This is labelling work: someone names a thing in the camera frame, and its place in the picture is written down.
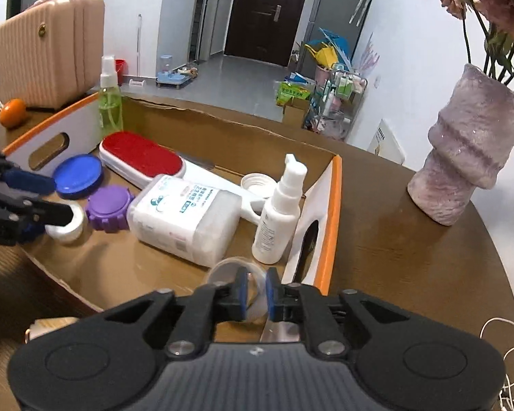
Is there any white spray bottle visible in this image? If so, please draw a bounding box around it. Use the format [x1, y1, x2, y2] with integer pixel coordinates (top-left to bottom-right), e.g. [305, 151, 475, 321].
[252, 154, 307, 264]

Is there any white cotton swab pack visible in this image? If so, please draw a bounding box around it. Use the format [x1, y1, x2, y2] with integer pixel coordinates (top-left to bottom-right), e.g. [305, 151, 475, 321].
[127, 174, 242, 268]

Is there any large blue round lid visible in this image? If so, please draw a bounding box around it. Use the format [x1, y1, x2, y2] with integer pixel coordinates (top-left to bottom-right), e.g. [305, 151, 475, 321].
[52, 154, 104, 199]

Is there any white jar lid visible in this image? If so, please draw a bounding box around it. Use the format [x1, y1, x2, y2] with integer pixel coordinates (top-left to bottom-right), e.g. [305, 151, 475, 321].
[240, 173, 277, 200]

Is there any pink ribbed suitcase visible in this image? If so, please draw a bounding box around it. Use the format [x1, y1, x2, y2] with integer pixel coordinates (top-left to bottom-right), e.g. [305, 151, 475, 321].
[0, 0, 106, 110]

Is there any green snack bag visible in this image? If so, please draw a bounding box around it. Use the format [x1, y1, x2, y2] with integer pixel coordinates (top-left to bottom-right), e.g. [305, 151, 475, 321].
[275, 81, 316, 107]

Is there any orange red cardboard box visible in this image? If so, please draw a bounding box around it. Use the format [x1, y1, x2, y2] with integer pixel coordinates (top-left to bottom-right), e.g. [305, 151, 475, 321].
[4, 96, 342, 341]

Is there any grey refrigerator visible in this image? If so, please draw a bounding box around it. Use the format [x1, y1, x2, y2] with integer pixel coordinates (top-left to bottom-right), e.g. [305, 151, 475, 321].
[297, 0, 365, 77]

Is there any red bucket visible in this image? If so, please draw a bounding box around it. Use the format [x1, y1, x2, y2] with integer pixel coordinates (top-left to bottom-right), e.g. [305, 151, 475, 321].
[115, 59, 128, 86]

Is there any purple ribbed vase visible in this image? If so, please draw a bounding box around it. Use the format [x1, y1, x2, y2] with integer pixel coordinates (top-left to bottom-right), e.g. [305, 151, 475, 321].
[407, 64, 514, 226]

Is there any green spray bottle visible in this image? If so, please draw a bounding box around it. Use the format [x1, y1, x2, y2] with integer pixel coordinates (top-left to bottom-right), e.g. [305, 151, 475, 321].
[98, 56, 123, 138]

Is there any pet water feeder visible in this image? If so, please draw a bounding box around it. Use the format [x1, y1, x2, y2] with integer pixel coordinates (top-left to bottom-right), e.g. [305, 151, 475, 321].
[156, 54, 198, 89]

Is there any red white lint brush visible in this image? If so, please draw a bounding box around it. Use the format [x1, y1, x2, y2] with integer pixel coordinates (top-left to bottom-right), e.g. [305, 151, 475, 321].
[98, 131, 260, 225]

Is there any cluttered wire rack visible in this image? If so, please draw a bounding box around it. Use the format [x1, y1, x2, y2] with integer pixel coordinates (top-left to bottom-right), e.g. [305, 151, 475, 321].
[304, 63, 368, 142]

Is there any white earphone cable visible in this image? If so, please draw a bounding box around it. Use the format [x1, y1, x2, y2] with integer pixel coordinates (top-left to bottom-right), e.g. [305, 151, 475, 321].
[478, 315, 514, 411]

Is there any white round jar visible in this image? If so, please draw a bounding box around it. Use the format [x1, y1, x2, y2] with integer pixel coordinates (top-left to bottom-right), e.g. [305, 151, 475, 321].
[45, 201, 86, 245]

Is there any orange fruit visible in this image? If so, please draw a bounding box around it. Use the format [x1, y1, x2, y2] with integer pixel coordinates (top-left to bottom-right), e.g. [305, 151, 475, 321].
[0, 98, 28, 130]

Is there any dark wooden door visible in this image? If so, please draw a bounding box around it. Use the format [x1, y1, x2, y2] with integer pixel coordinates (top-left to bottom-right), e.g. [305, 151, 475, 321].
[224, 0, 304, 67]

